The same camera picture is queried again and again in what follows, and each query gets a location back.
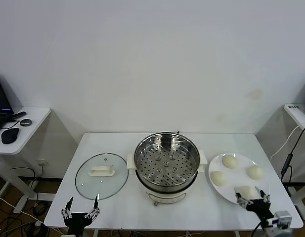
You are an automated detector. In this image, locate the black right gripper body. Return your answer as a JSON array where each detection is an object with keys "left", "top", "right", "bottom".
[{"left": 246, "top": 200, "right": 275, "bottom": 223}]

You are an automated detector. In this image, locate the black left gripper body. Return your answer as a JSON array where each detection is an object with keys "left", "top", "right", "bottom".
[{"left": 64, "top": 212, "right": 93, "bottom": 237}]

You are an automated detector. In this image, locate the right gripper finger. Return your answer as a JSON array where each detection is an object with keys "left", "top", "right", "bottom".
[
  {"left": 255, "top": 187, "right": 271, "bottom": 203},
  {"left": 235, "top": 187, "right": 254, "bottom": 207}
]

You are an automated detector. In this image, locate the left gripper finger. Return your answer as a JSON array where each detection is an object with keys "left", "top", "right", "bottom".
[
  {"left": 85, "top": 195, "right": 101, "bottom": 221},
  {"left": 60, "top": 197, "right": 74, "bottom": 220}
]

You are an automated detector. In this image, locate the white steamed baozi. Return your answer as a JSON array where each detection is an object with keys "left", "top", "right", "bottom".
[
  {"left": 235, "top": 185, "right": 259, "bottom": 199},
  {"left": 221, "top": 155, "right": 238, "bottom": 169},
  {"left": 210, "top": 170, "right": 228, "bottom": 187},
  {"left": 246, "top": 165, "right": 264, "bottom": 180}
]

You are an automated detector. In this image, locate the glass lid cream handle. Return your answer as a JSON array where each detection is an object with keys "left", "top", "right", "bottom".
[{"left": 75, "top": 152, "right": 130, "bottom": 200}]

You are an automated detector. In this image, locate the stainless steel steamer basket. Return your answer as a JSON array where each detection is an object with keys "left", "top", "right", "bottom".
[{"left": 127, "top": 132, "right": 208, "bottom": 192}]

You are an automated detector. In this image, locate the white round plate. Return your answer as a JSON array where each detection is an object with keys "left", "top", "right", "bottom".
[{"left": 208, "top": 153, "right": 271, "bottom": 205}]

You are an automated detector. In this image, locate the cream electric pot base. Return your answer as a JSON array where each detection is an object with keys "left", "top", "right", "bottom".
[{"left": 127, "top": 162, "right": 205, "bottom": 207}]

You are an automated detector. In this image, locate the white side table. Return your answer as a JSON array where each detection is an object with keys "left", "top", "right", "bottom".
[{"left": 0, "top": 106, "right": 51, "bottom": 214}]

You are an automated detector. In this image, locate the white desk with label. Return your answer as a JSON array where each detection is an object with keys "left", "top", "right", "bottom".
[{"left": 283, "top": 103, "right": 305, "bottom": 220}]

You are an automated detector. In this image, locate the black computer mouse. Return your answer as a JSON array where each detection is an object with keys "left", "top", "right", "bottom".
[{"left": 0, "top": 127, "right": 20, "bottom": 144}]

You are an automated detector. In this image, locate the black stick remote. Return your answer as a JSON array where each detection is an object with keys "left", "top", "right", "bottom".
[{"left": 5, "top": 111, "right": 27, "bottom": 122}]

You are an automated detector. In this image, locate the black laptop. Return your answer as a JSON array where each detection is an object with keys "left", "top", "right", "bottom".
[{"left": 0, "top": 72, "right": 15, "bottom": 136}]

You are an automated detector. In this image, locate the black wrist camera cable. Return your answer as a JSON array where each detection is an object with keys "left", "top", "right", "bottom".
[{"left": 251, "top": 220, "right": 263, "bottom": 237}]

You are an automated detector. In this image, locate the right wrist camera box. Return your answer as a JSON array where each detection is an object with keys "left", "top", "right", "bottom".
[{"left": 267, "top": 210, "right": 291, "bottom": 229}]

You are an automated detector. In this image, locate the white floor cable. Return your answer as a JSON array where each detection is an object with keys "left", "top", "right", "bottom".
[{"left": 0, "top": 193, "right": 45, "bottom": 225}]

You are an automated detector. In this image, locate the black floor cable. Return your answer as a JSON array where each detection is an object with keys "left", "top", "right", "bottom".
[{"left": 10, "top": 167, "right": 39, "bottom": 200}]

